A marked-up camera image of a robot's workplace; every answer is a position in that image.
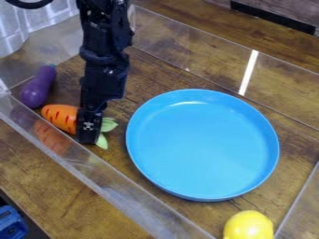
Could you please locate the blue object at corner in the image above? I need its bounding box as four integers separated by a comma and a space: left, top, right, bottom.
0, 205, 28, 239

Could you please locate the yellow toy lemon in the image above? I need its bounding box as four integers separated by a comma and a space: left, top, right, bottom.
223, 210, 274, 239

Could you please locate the clear acrylic tray wall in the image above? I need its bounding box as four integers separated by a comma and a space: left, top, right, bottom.
0, 2, 319, 239

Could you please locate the purple toy eggplant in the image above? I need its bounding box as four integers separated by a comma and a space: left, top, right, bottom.
20, 64, 56, 108

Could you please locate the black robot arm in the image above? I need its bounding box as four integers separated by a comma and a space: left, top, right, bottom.
76, 0, 135, 144

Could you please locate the orange toy carrot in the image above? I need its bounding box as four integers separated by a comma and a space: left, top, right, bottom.
40, 105, 118, 149

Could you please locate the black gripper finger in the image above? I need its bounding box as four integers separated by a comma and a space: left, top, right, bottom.
75, 108, 103, 145

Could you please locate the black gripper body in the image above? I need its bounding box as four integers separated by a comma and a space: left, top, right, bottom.
80, 62, 130, 113

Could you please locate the blue round plate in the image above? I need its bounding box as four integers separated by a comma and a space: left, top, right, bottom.
126, 89, 281, 202

